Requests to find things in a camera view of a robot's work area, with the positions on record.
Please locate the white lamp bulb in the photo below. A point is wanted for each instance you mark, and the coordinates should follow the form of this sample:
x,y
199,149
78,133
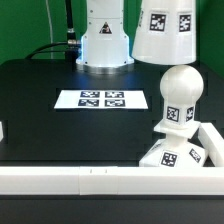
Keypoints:
x,y
181,86

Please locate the white lamp base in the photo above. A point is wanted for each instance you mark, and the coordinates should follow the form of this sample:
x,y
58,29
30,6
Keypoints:
x,y
175,150

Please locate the white lamp shade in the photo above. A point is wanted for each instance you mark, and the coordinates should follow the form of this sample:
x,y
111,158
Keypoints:
x,y
166,32

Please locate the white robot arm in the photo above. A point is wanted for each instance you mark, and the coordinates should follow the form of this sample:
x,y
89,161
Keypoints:
x,y
105,45

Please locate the white marker sheet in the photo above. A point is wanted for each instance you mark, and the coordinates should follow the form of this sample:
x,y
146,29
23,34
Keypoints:
x,y
101,99

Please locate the white right fence bar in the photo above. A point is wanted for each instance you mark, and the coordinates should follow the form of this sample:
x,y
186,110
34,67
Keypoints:
x,y
213,142

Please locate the white fence bar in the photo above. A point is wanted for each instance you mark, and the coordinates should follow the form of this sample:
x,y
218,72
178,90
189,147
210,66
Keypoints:
x,y
1,132
213,142
110,181

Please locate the white left fence bar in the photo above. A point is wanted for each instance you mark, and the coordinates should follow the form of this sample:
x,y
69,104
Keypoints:
x,y
1,132

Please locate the white front fence bar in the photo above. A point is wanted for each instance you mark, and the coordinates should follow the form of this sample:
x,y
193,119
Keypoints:
x,y
110,181

